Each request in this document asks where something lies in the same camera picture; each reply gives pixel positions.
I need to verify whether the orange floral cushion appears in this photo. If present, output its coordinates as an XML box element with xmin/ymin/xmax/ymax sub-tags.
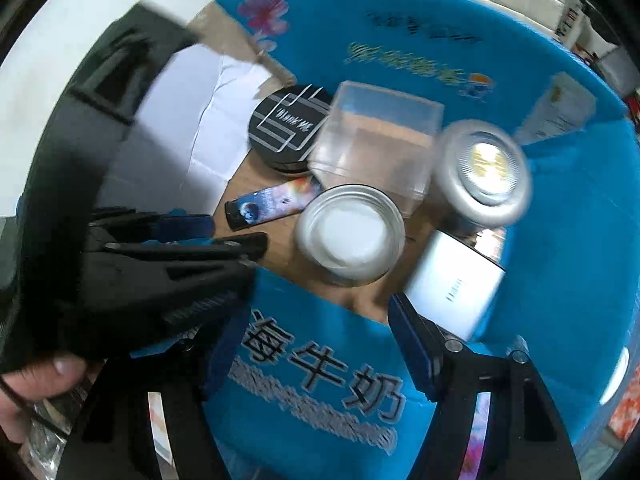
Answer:
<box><xmin>608</xmin><ymin>382</ymin><xmax>640</xmax><ymax>442</ymax></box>

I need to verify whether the blue cardboard milk box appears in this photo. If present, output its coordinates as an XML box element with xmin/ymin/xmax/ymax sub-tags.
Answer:
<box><xmin>203</xmin><ymin>0</ymin><xmax>639</xmax><ymax>479</ymax></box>

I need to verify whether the person's left hand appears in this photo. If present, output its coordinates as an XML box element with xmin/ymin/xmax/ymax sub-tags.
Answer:
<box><xmin>1</xmin><ymin>353</ymin><xmax>99</xmax><ymax>444</ymax></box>

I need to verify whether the grey metal flask box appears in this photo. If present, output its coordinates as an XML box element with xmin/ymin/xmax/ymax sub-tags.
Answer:
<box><xmin>404</xmin><ymin>230</ymin><xmax>506</xmax><ymax>341</ymax></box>

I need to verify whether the black round patterned case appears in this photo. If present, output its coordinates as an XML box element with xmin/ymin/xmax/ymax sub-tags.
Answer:
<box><xmin>247</xmin><ymin>84</ymin><xmax>333</xmax><ymax>176</ymax></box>

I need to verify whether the silver round lid tin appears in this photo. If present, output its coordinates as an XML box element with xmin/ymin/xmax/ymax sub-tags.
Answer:
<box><xmin>295</xmin><ymin>184</ymin><xmax>406</xmax><ymax>286</ymax></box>

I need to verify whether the white round jar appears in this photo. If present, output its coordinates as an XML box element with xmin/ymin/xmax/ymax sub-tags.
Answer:
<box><xmin>600</xmin><ymin>347</ymin><xmax>629</xmax><ymax>405</ymax></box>

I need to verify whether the clear plastic cube box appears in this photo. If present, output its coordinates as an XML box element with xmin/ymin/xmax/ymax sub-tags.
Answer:
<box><xmin>307</xmin><ymin>81</ymin><xmax>444</xmax><ymax>218</ymax></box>

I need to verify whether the galaxy print lighter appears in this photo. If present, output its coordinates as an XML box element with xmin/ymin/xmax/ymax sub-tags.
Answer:
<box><xmin>224</xmin><ymin>177</ymin><xmax>323</xmax><ymax>231</ymax></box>

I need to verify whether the silver round tin can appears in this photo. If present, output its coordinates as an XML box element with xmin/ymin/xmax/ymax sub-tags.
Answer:
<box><xmin>432</xmin><ymin>119</ymin><xmax>533</xmax><ymax>236</ymax></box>

